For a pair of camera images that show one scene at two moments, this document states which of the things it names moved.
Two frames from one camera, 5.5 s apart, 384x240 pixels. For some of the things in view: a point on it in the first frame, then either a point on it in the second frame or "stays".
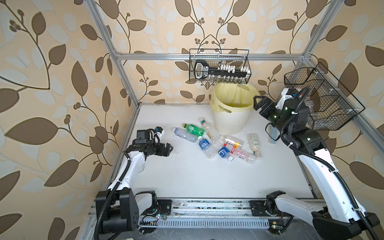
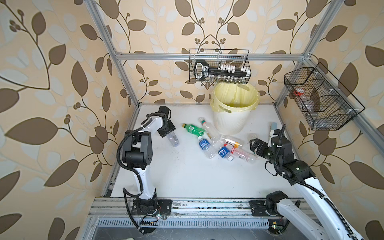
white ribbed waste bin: x=231 y=123 stays
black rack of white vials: x=202 y=70 stays
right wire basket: x=331 y=105 stays
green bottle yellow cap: x=193 y=129 stays
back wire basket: x=220 y=66 stays
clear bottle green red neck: x=214 y=138 stays
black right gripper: x=257 y=106 -> x=263 y=145
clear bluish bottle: x=185 y=134 -> x=173 y=138
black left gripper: x=166 y=151 -> x=172 y=127
